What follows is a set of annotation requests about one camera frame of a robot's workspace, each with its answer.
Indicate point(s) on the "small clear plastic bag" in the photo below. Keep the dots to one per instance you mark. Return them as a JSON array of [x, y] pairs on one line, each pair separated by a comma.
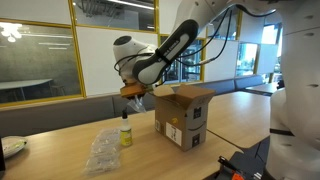
[[137, 105]]

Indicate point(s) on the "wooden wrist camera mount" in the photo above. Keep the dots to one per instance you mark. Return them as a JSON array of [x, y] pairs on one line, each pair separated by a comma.
[[132, 90]]

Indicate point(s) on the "large clear air pillow strip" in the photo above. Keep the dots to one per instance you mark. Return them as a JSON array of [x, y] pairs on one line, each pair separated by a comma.
[[104, 154]]

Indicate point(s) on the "grey bench seat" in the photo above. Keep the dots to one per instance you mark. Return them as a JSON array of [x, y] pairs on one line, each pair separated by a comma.
[[39, 119]]

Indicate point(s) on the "white yellow spray bottle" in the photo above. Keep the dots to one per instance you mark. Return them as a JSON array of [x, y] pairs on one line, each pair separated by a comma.
[[125, 130]]

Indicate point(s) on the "white round table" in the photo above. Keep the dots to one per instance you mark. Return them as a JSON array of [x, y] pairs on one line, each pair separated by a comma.
[[21, 85]]

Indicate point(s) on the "brown cardboard box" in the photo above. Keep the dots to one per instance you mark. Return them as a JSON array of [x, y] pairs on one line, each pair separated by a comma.
[[181, 115]]

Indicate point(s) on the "black orange tool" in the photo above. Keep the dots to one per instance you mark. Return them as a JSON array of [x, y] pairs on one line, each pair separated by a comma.
[[236, 173]]

